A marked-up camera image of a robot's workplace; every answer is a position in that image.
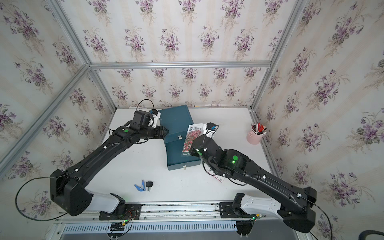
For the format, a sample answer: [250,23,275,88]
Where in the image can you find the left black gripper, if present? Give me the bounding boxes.
[138,125,170,141]

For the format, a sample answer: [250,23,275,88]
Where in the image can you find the red flower seed bag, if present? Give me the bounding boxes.
[181,124,207,157]

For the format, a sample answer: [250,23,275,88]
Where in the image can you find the teal drawer cabinet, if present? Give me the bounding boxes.
[160,105,194,144]

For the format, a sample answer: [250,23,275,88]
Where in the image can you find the pink hollyhock seed bag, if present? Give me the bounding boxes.
[213,174,224,183]

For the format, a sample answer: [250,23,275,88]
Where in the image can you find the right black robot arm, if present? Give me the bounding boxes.
[189,135,317,233]

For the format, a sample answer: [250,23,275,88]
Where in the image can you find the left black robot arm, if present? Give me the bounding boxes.
[50,110,169,217]

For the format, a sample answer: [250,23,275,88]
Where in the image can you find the pink pen cup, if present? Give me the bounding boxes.
[247,130,267,145]

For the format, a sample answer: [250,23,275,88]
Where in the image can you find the pens in cup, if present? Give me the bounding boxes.
[251,123,267,135]

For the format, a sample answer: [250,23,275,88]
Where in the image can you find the blue plastic clip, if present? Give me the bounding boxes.
[134,180,146,192]

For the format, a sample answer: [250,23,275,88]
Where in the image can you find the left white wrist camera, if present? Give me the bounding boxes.
[149,109,161,128]

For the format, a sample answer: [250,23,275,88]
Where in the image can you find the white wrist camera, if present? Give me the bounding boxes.
[204,123,220,138]
[149,109,161,128]

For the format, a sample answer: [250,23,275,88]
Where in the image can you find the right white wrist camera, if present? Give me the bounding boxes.
[204,123,220,138]

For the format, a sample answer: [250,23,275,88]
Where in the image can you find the aluminium mounting rail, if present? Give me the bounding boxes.
[53,200,301,224]

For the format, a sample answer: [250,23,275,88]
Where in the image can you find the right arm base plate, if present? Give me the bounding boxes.
[218,193,259,219]

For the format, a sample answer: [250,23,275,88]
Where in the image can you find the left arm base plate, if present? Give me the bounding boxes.
[99,204,143,221]

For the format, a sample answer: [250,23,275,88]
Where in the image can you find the white perforated cable duct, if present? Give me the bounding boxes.
[63,221,238,235]

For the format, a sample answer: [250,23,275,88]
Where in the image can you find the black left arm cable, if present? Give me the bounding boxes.
[14,176,70,222]

